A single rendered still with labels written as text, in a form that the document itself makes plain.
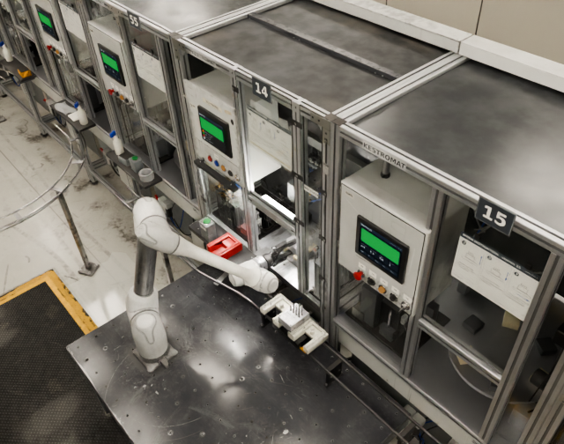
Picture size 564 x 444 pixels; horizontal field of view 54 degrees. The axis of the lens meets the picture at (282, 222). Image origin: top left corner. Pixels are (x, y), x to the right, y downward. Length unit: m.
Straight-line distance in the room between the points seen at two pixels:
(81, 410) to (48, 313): 0.90
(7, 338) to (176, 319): 1.56
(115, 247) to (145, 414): 2.13
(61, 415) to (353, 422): 1.90
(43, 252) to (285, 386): 2.71
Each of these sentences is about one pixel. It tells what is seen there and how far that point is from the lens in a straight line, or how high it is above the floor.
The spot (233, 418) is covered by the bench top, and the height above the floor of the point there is 0.68.
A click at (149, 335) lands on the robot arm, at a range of 2.88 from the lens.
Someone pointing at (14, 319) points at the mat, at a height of 0.01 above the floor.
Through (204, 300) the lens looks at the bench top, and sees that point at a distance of 3.27.
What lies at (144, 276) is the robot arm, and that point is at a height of 1.11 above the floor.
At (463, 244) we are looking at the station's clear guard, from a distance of 1.95.
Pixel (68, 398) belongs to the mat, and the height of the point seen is 0.01.
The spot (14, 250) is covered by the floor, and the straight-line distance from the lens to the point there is 5.08.
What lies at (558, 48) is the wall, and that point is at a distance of 5.70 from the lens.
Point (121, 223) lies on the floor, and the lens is 4.98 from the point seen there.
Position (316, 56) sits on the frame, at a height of 2.01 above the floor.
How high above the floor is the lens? 3.13
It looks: 42 degrees down
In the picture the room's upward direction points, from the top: 3 degrees counter-clockwise
